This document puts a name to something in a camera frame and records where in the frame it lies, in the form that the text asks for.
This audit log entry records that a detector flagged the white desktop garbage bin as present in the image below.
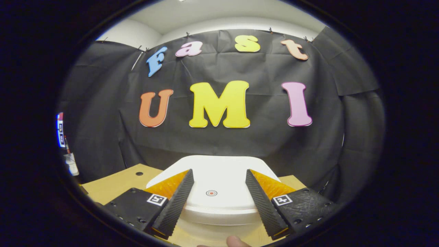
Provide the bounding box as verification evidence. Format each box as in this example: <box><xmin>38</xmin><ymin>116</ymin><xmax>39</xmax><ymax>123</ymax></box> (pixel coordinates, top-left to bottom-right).
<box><xmin>146</xmin><ymin>155</ymin><xmax>282</xmax><ymax>242</ymax></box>

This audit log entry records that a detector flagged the black backdrop cloth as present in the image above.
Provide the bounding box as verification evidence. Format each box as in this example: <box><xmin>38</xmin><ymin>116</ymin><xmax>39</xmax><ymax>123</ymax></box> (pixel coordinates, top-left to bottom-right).
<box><xmin>57</xmin><ymin>26</ymin><xmax>386</xmax><ymax>203</ymax></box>

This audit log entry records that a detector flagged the computer monitor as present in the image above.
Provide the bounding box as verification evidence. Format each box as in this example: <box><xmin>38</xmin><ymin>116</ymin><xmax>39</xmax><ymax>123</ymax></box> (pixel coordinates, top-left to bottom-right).
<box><xmin>57</xmin><ymin>113</ymin><xmax>66</xmax><ymax>149</ymax></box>

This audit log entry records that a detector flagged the wooden desktop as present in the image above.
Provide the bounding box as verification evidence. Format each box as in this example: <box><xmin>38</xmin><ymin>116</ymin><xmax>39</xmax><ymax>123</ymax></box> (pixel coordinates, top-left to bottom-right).
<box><xmin>81</xmin><ymin>164</ymin><xmax>307</xmax><ymax>247</ymax></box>

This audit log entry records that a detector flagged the white side table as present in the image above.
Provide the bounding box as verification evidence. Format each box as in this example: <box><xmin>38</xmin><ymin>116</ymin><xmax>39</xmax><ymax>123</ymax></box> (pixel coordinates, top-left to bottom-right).
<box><xmin>65</xmin><ymin>153</ymin><xmax>80</xmax><ymax>176</ymax></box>

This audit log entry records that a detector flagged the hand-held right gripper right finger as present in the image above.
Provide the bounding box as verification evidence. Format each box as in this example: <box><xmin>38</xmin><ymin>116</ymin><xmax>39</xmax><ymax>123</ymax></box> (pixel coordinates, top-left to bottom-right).
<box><xmin>245</xmin><ymin>169</ymin><xmax>340</xmax><ymax>240</ymax></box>

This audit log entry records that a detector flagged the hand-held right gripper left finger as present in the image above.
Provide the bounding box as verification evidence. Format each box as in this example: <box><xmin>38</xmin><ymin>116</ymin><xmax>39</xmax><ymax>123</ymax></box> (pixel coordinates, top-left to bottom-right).
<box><xmin>103</xmin><ymin>169</ymin><xmax>194</xmax><ymax>239</ymax></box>

